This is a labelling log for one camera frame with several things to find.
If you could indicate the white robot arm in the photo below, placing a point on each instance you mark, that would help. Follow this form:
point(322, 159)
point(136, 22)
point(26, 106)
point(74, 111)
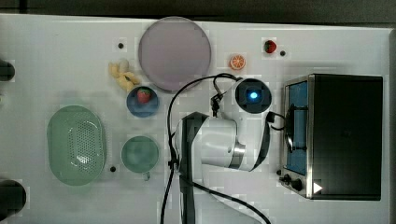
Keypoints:
point(235, 136)

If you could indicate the green oval strainer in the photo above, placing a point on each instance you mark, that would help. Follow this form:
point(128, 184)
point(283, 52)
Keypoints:
point(77, 145)

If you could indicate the red toy strawberry in bowl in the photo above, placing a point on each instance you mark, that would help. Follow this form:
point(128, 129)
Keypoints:
point(143, 95)

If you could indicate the blue bowl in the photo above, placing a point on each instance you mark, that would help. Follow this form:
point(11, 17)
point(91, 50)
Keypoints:
point(145, 110)

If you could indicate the orange slice toy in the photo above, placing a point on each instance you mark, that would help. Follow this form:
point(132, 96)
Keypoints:
point(237, 62)

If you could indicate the large purple plate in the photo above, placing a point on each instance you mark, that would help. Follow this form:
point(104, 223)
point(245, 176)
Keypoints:
point(174, 51)

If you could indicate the green mug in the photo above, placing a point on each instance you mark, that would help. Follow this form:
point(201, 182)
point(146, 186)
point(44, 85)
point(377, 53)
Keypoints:
point(140, 154)

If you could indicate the yellow plush banana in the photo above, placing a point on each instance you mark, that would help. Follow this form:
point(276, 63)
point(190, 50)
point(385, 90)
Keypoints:
point(120, 71)

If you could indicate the small red strawberry toy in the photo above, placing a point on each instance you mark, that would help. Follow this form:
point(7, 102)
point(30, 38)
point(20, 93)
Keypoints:
point(269, 46)

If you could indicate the silver black toaster oven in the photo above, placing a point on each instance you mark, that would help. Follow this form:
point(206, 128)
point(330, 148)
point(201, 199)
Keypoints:
point(332, 142)

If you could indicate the black cylinder upper post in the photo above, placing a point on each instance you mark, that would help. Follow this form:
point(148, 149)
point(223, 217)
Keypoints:
point(7, 71)

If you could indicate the black cylinder post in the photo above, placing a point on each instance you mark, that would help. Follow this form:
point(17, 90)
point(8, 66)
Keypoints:
point(7, 71)
point(12, 198)

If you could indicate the black cylinder lower post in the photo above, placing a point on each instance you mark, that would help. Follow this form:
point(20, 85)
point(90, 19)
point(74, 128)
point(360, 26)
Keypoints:
point(12, 198)

